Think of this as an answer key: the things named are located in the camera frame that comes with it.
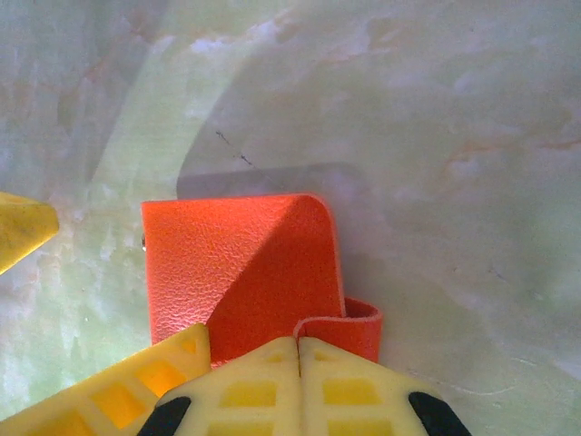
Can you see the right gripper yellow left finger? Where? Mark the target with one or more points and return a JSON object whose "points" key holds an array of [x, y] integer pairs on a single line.
{"points": [[245, 399]]}

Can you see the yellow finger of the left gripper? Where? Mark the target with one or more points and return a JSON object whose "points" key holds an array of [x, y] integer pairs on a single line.
{"points": [[22, 231], [113, 395]]}

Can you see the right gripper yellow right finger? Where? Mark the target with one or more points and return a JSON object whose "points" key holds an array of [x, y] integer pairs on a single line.
{"points": [[354, 399]]}

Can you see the orange card holder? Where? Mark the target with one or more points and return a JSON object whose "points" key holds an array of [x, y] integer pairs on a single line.
{"points": [[236, 272]]}

